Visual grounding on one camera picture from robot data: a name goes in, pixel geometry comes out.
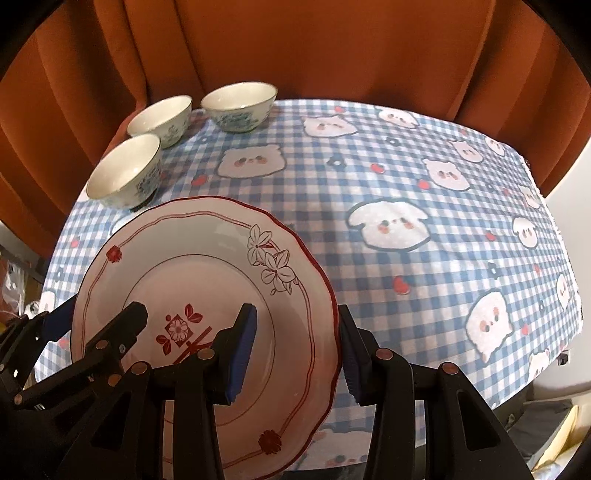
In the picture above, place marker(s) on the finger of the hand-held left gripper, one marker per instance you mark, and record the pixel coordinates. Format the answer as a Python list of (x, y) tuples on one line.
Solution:
[(55, 319), (124, 323)]

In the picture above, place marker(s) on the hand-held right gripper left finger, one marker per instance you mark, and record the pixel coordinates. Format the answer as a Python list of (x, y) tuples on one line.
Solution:
[(240, 355)]

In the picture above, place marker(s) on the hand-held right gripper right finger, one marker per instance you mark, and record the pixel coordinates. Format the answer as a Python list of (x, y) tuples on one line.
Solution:
[(352, 364)]

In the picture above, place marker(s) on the red patterned white plate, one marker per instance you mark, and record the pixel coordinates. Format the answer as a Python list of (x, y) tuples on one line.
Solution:
[(207, 277)]

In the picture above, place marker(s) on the blue floral ceramic bowl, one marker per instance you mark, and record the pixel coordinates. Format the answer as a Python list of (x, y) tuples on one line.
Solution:
[(124, 170), (159, 117), (240, 104)]

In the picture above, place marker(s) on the clear plastic bag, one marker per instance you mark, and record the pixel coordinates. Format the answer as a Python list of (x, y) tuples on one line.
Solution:
[(16, 286)]

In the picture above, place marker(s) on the blue checkered cartoon tablecloth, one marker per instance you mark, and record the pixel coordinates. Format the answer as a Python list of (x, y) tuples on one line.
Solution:
[(415, 184)]

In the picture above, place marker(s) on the grey cloth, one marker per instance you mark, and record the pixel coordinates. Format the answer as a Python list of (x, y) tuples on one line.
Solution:
[(540, 424)]

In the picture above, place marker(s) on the yellow cloth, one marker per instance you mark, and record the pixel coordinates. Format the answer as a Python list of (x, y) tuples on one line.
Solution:
[(570, 438)]

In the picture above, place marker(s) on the orange curtain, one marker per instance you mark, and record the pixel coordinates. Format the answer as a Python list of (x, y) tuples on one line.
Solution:
[(323, 46)]

